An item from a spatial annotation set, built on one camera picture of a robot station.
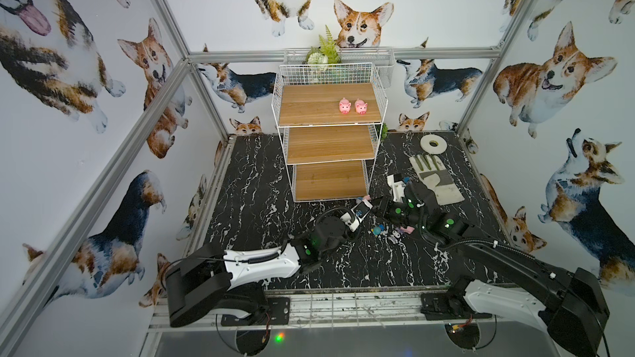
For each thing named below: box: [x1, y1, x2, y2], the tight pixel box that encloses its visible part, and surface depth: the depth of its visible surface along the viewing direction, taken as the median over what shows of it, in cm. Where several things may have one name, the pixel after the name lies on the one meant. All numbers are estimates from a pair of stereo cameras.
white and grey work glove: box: [408, 153, 465, 206], surface depth 106 cm
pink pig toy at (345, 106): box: [338, 97, 352, 115], surface depth 70 cm
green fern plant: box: [305, 24, 342, 65], surface depth 83 cm
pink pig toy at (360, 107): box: [353, 98, 368, 115], surface depth 70 cm
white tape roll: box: [420, 133, 448, 155], surface depth 119 cm
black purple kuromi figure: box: [387, 228, 403, 244], surface depth 88 cm
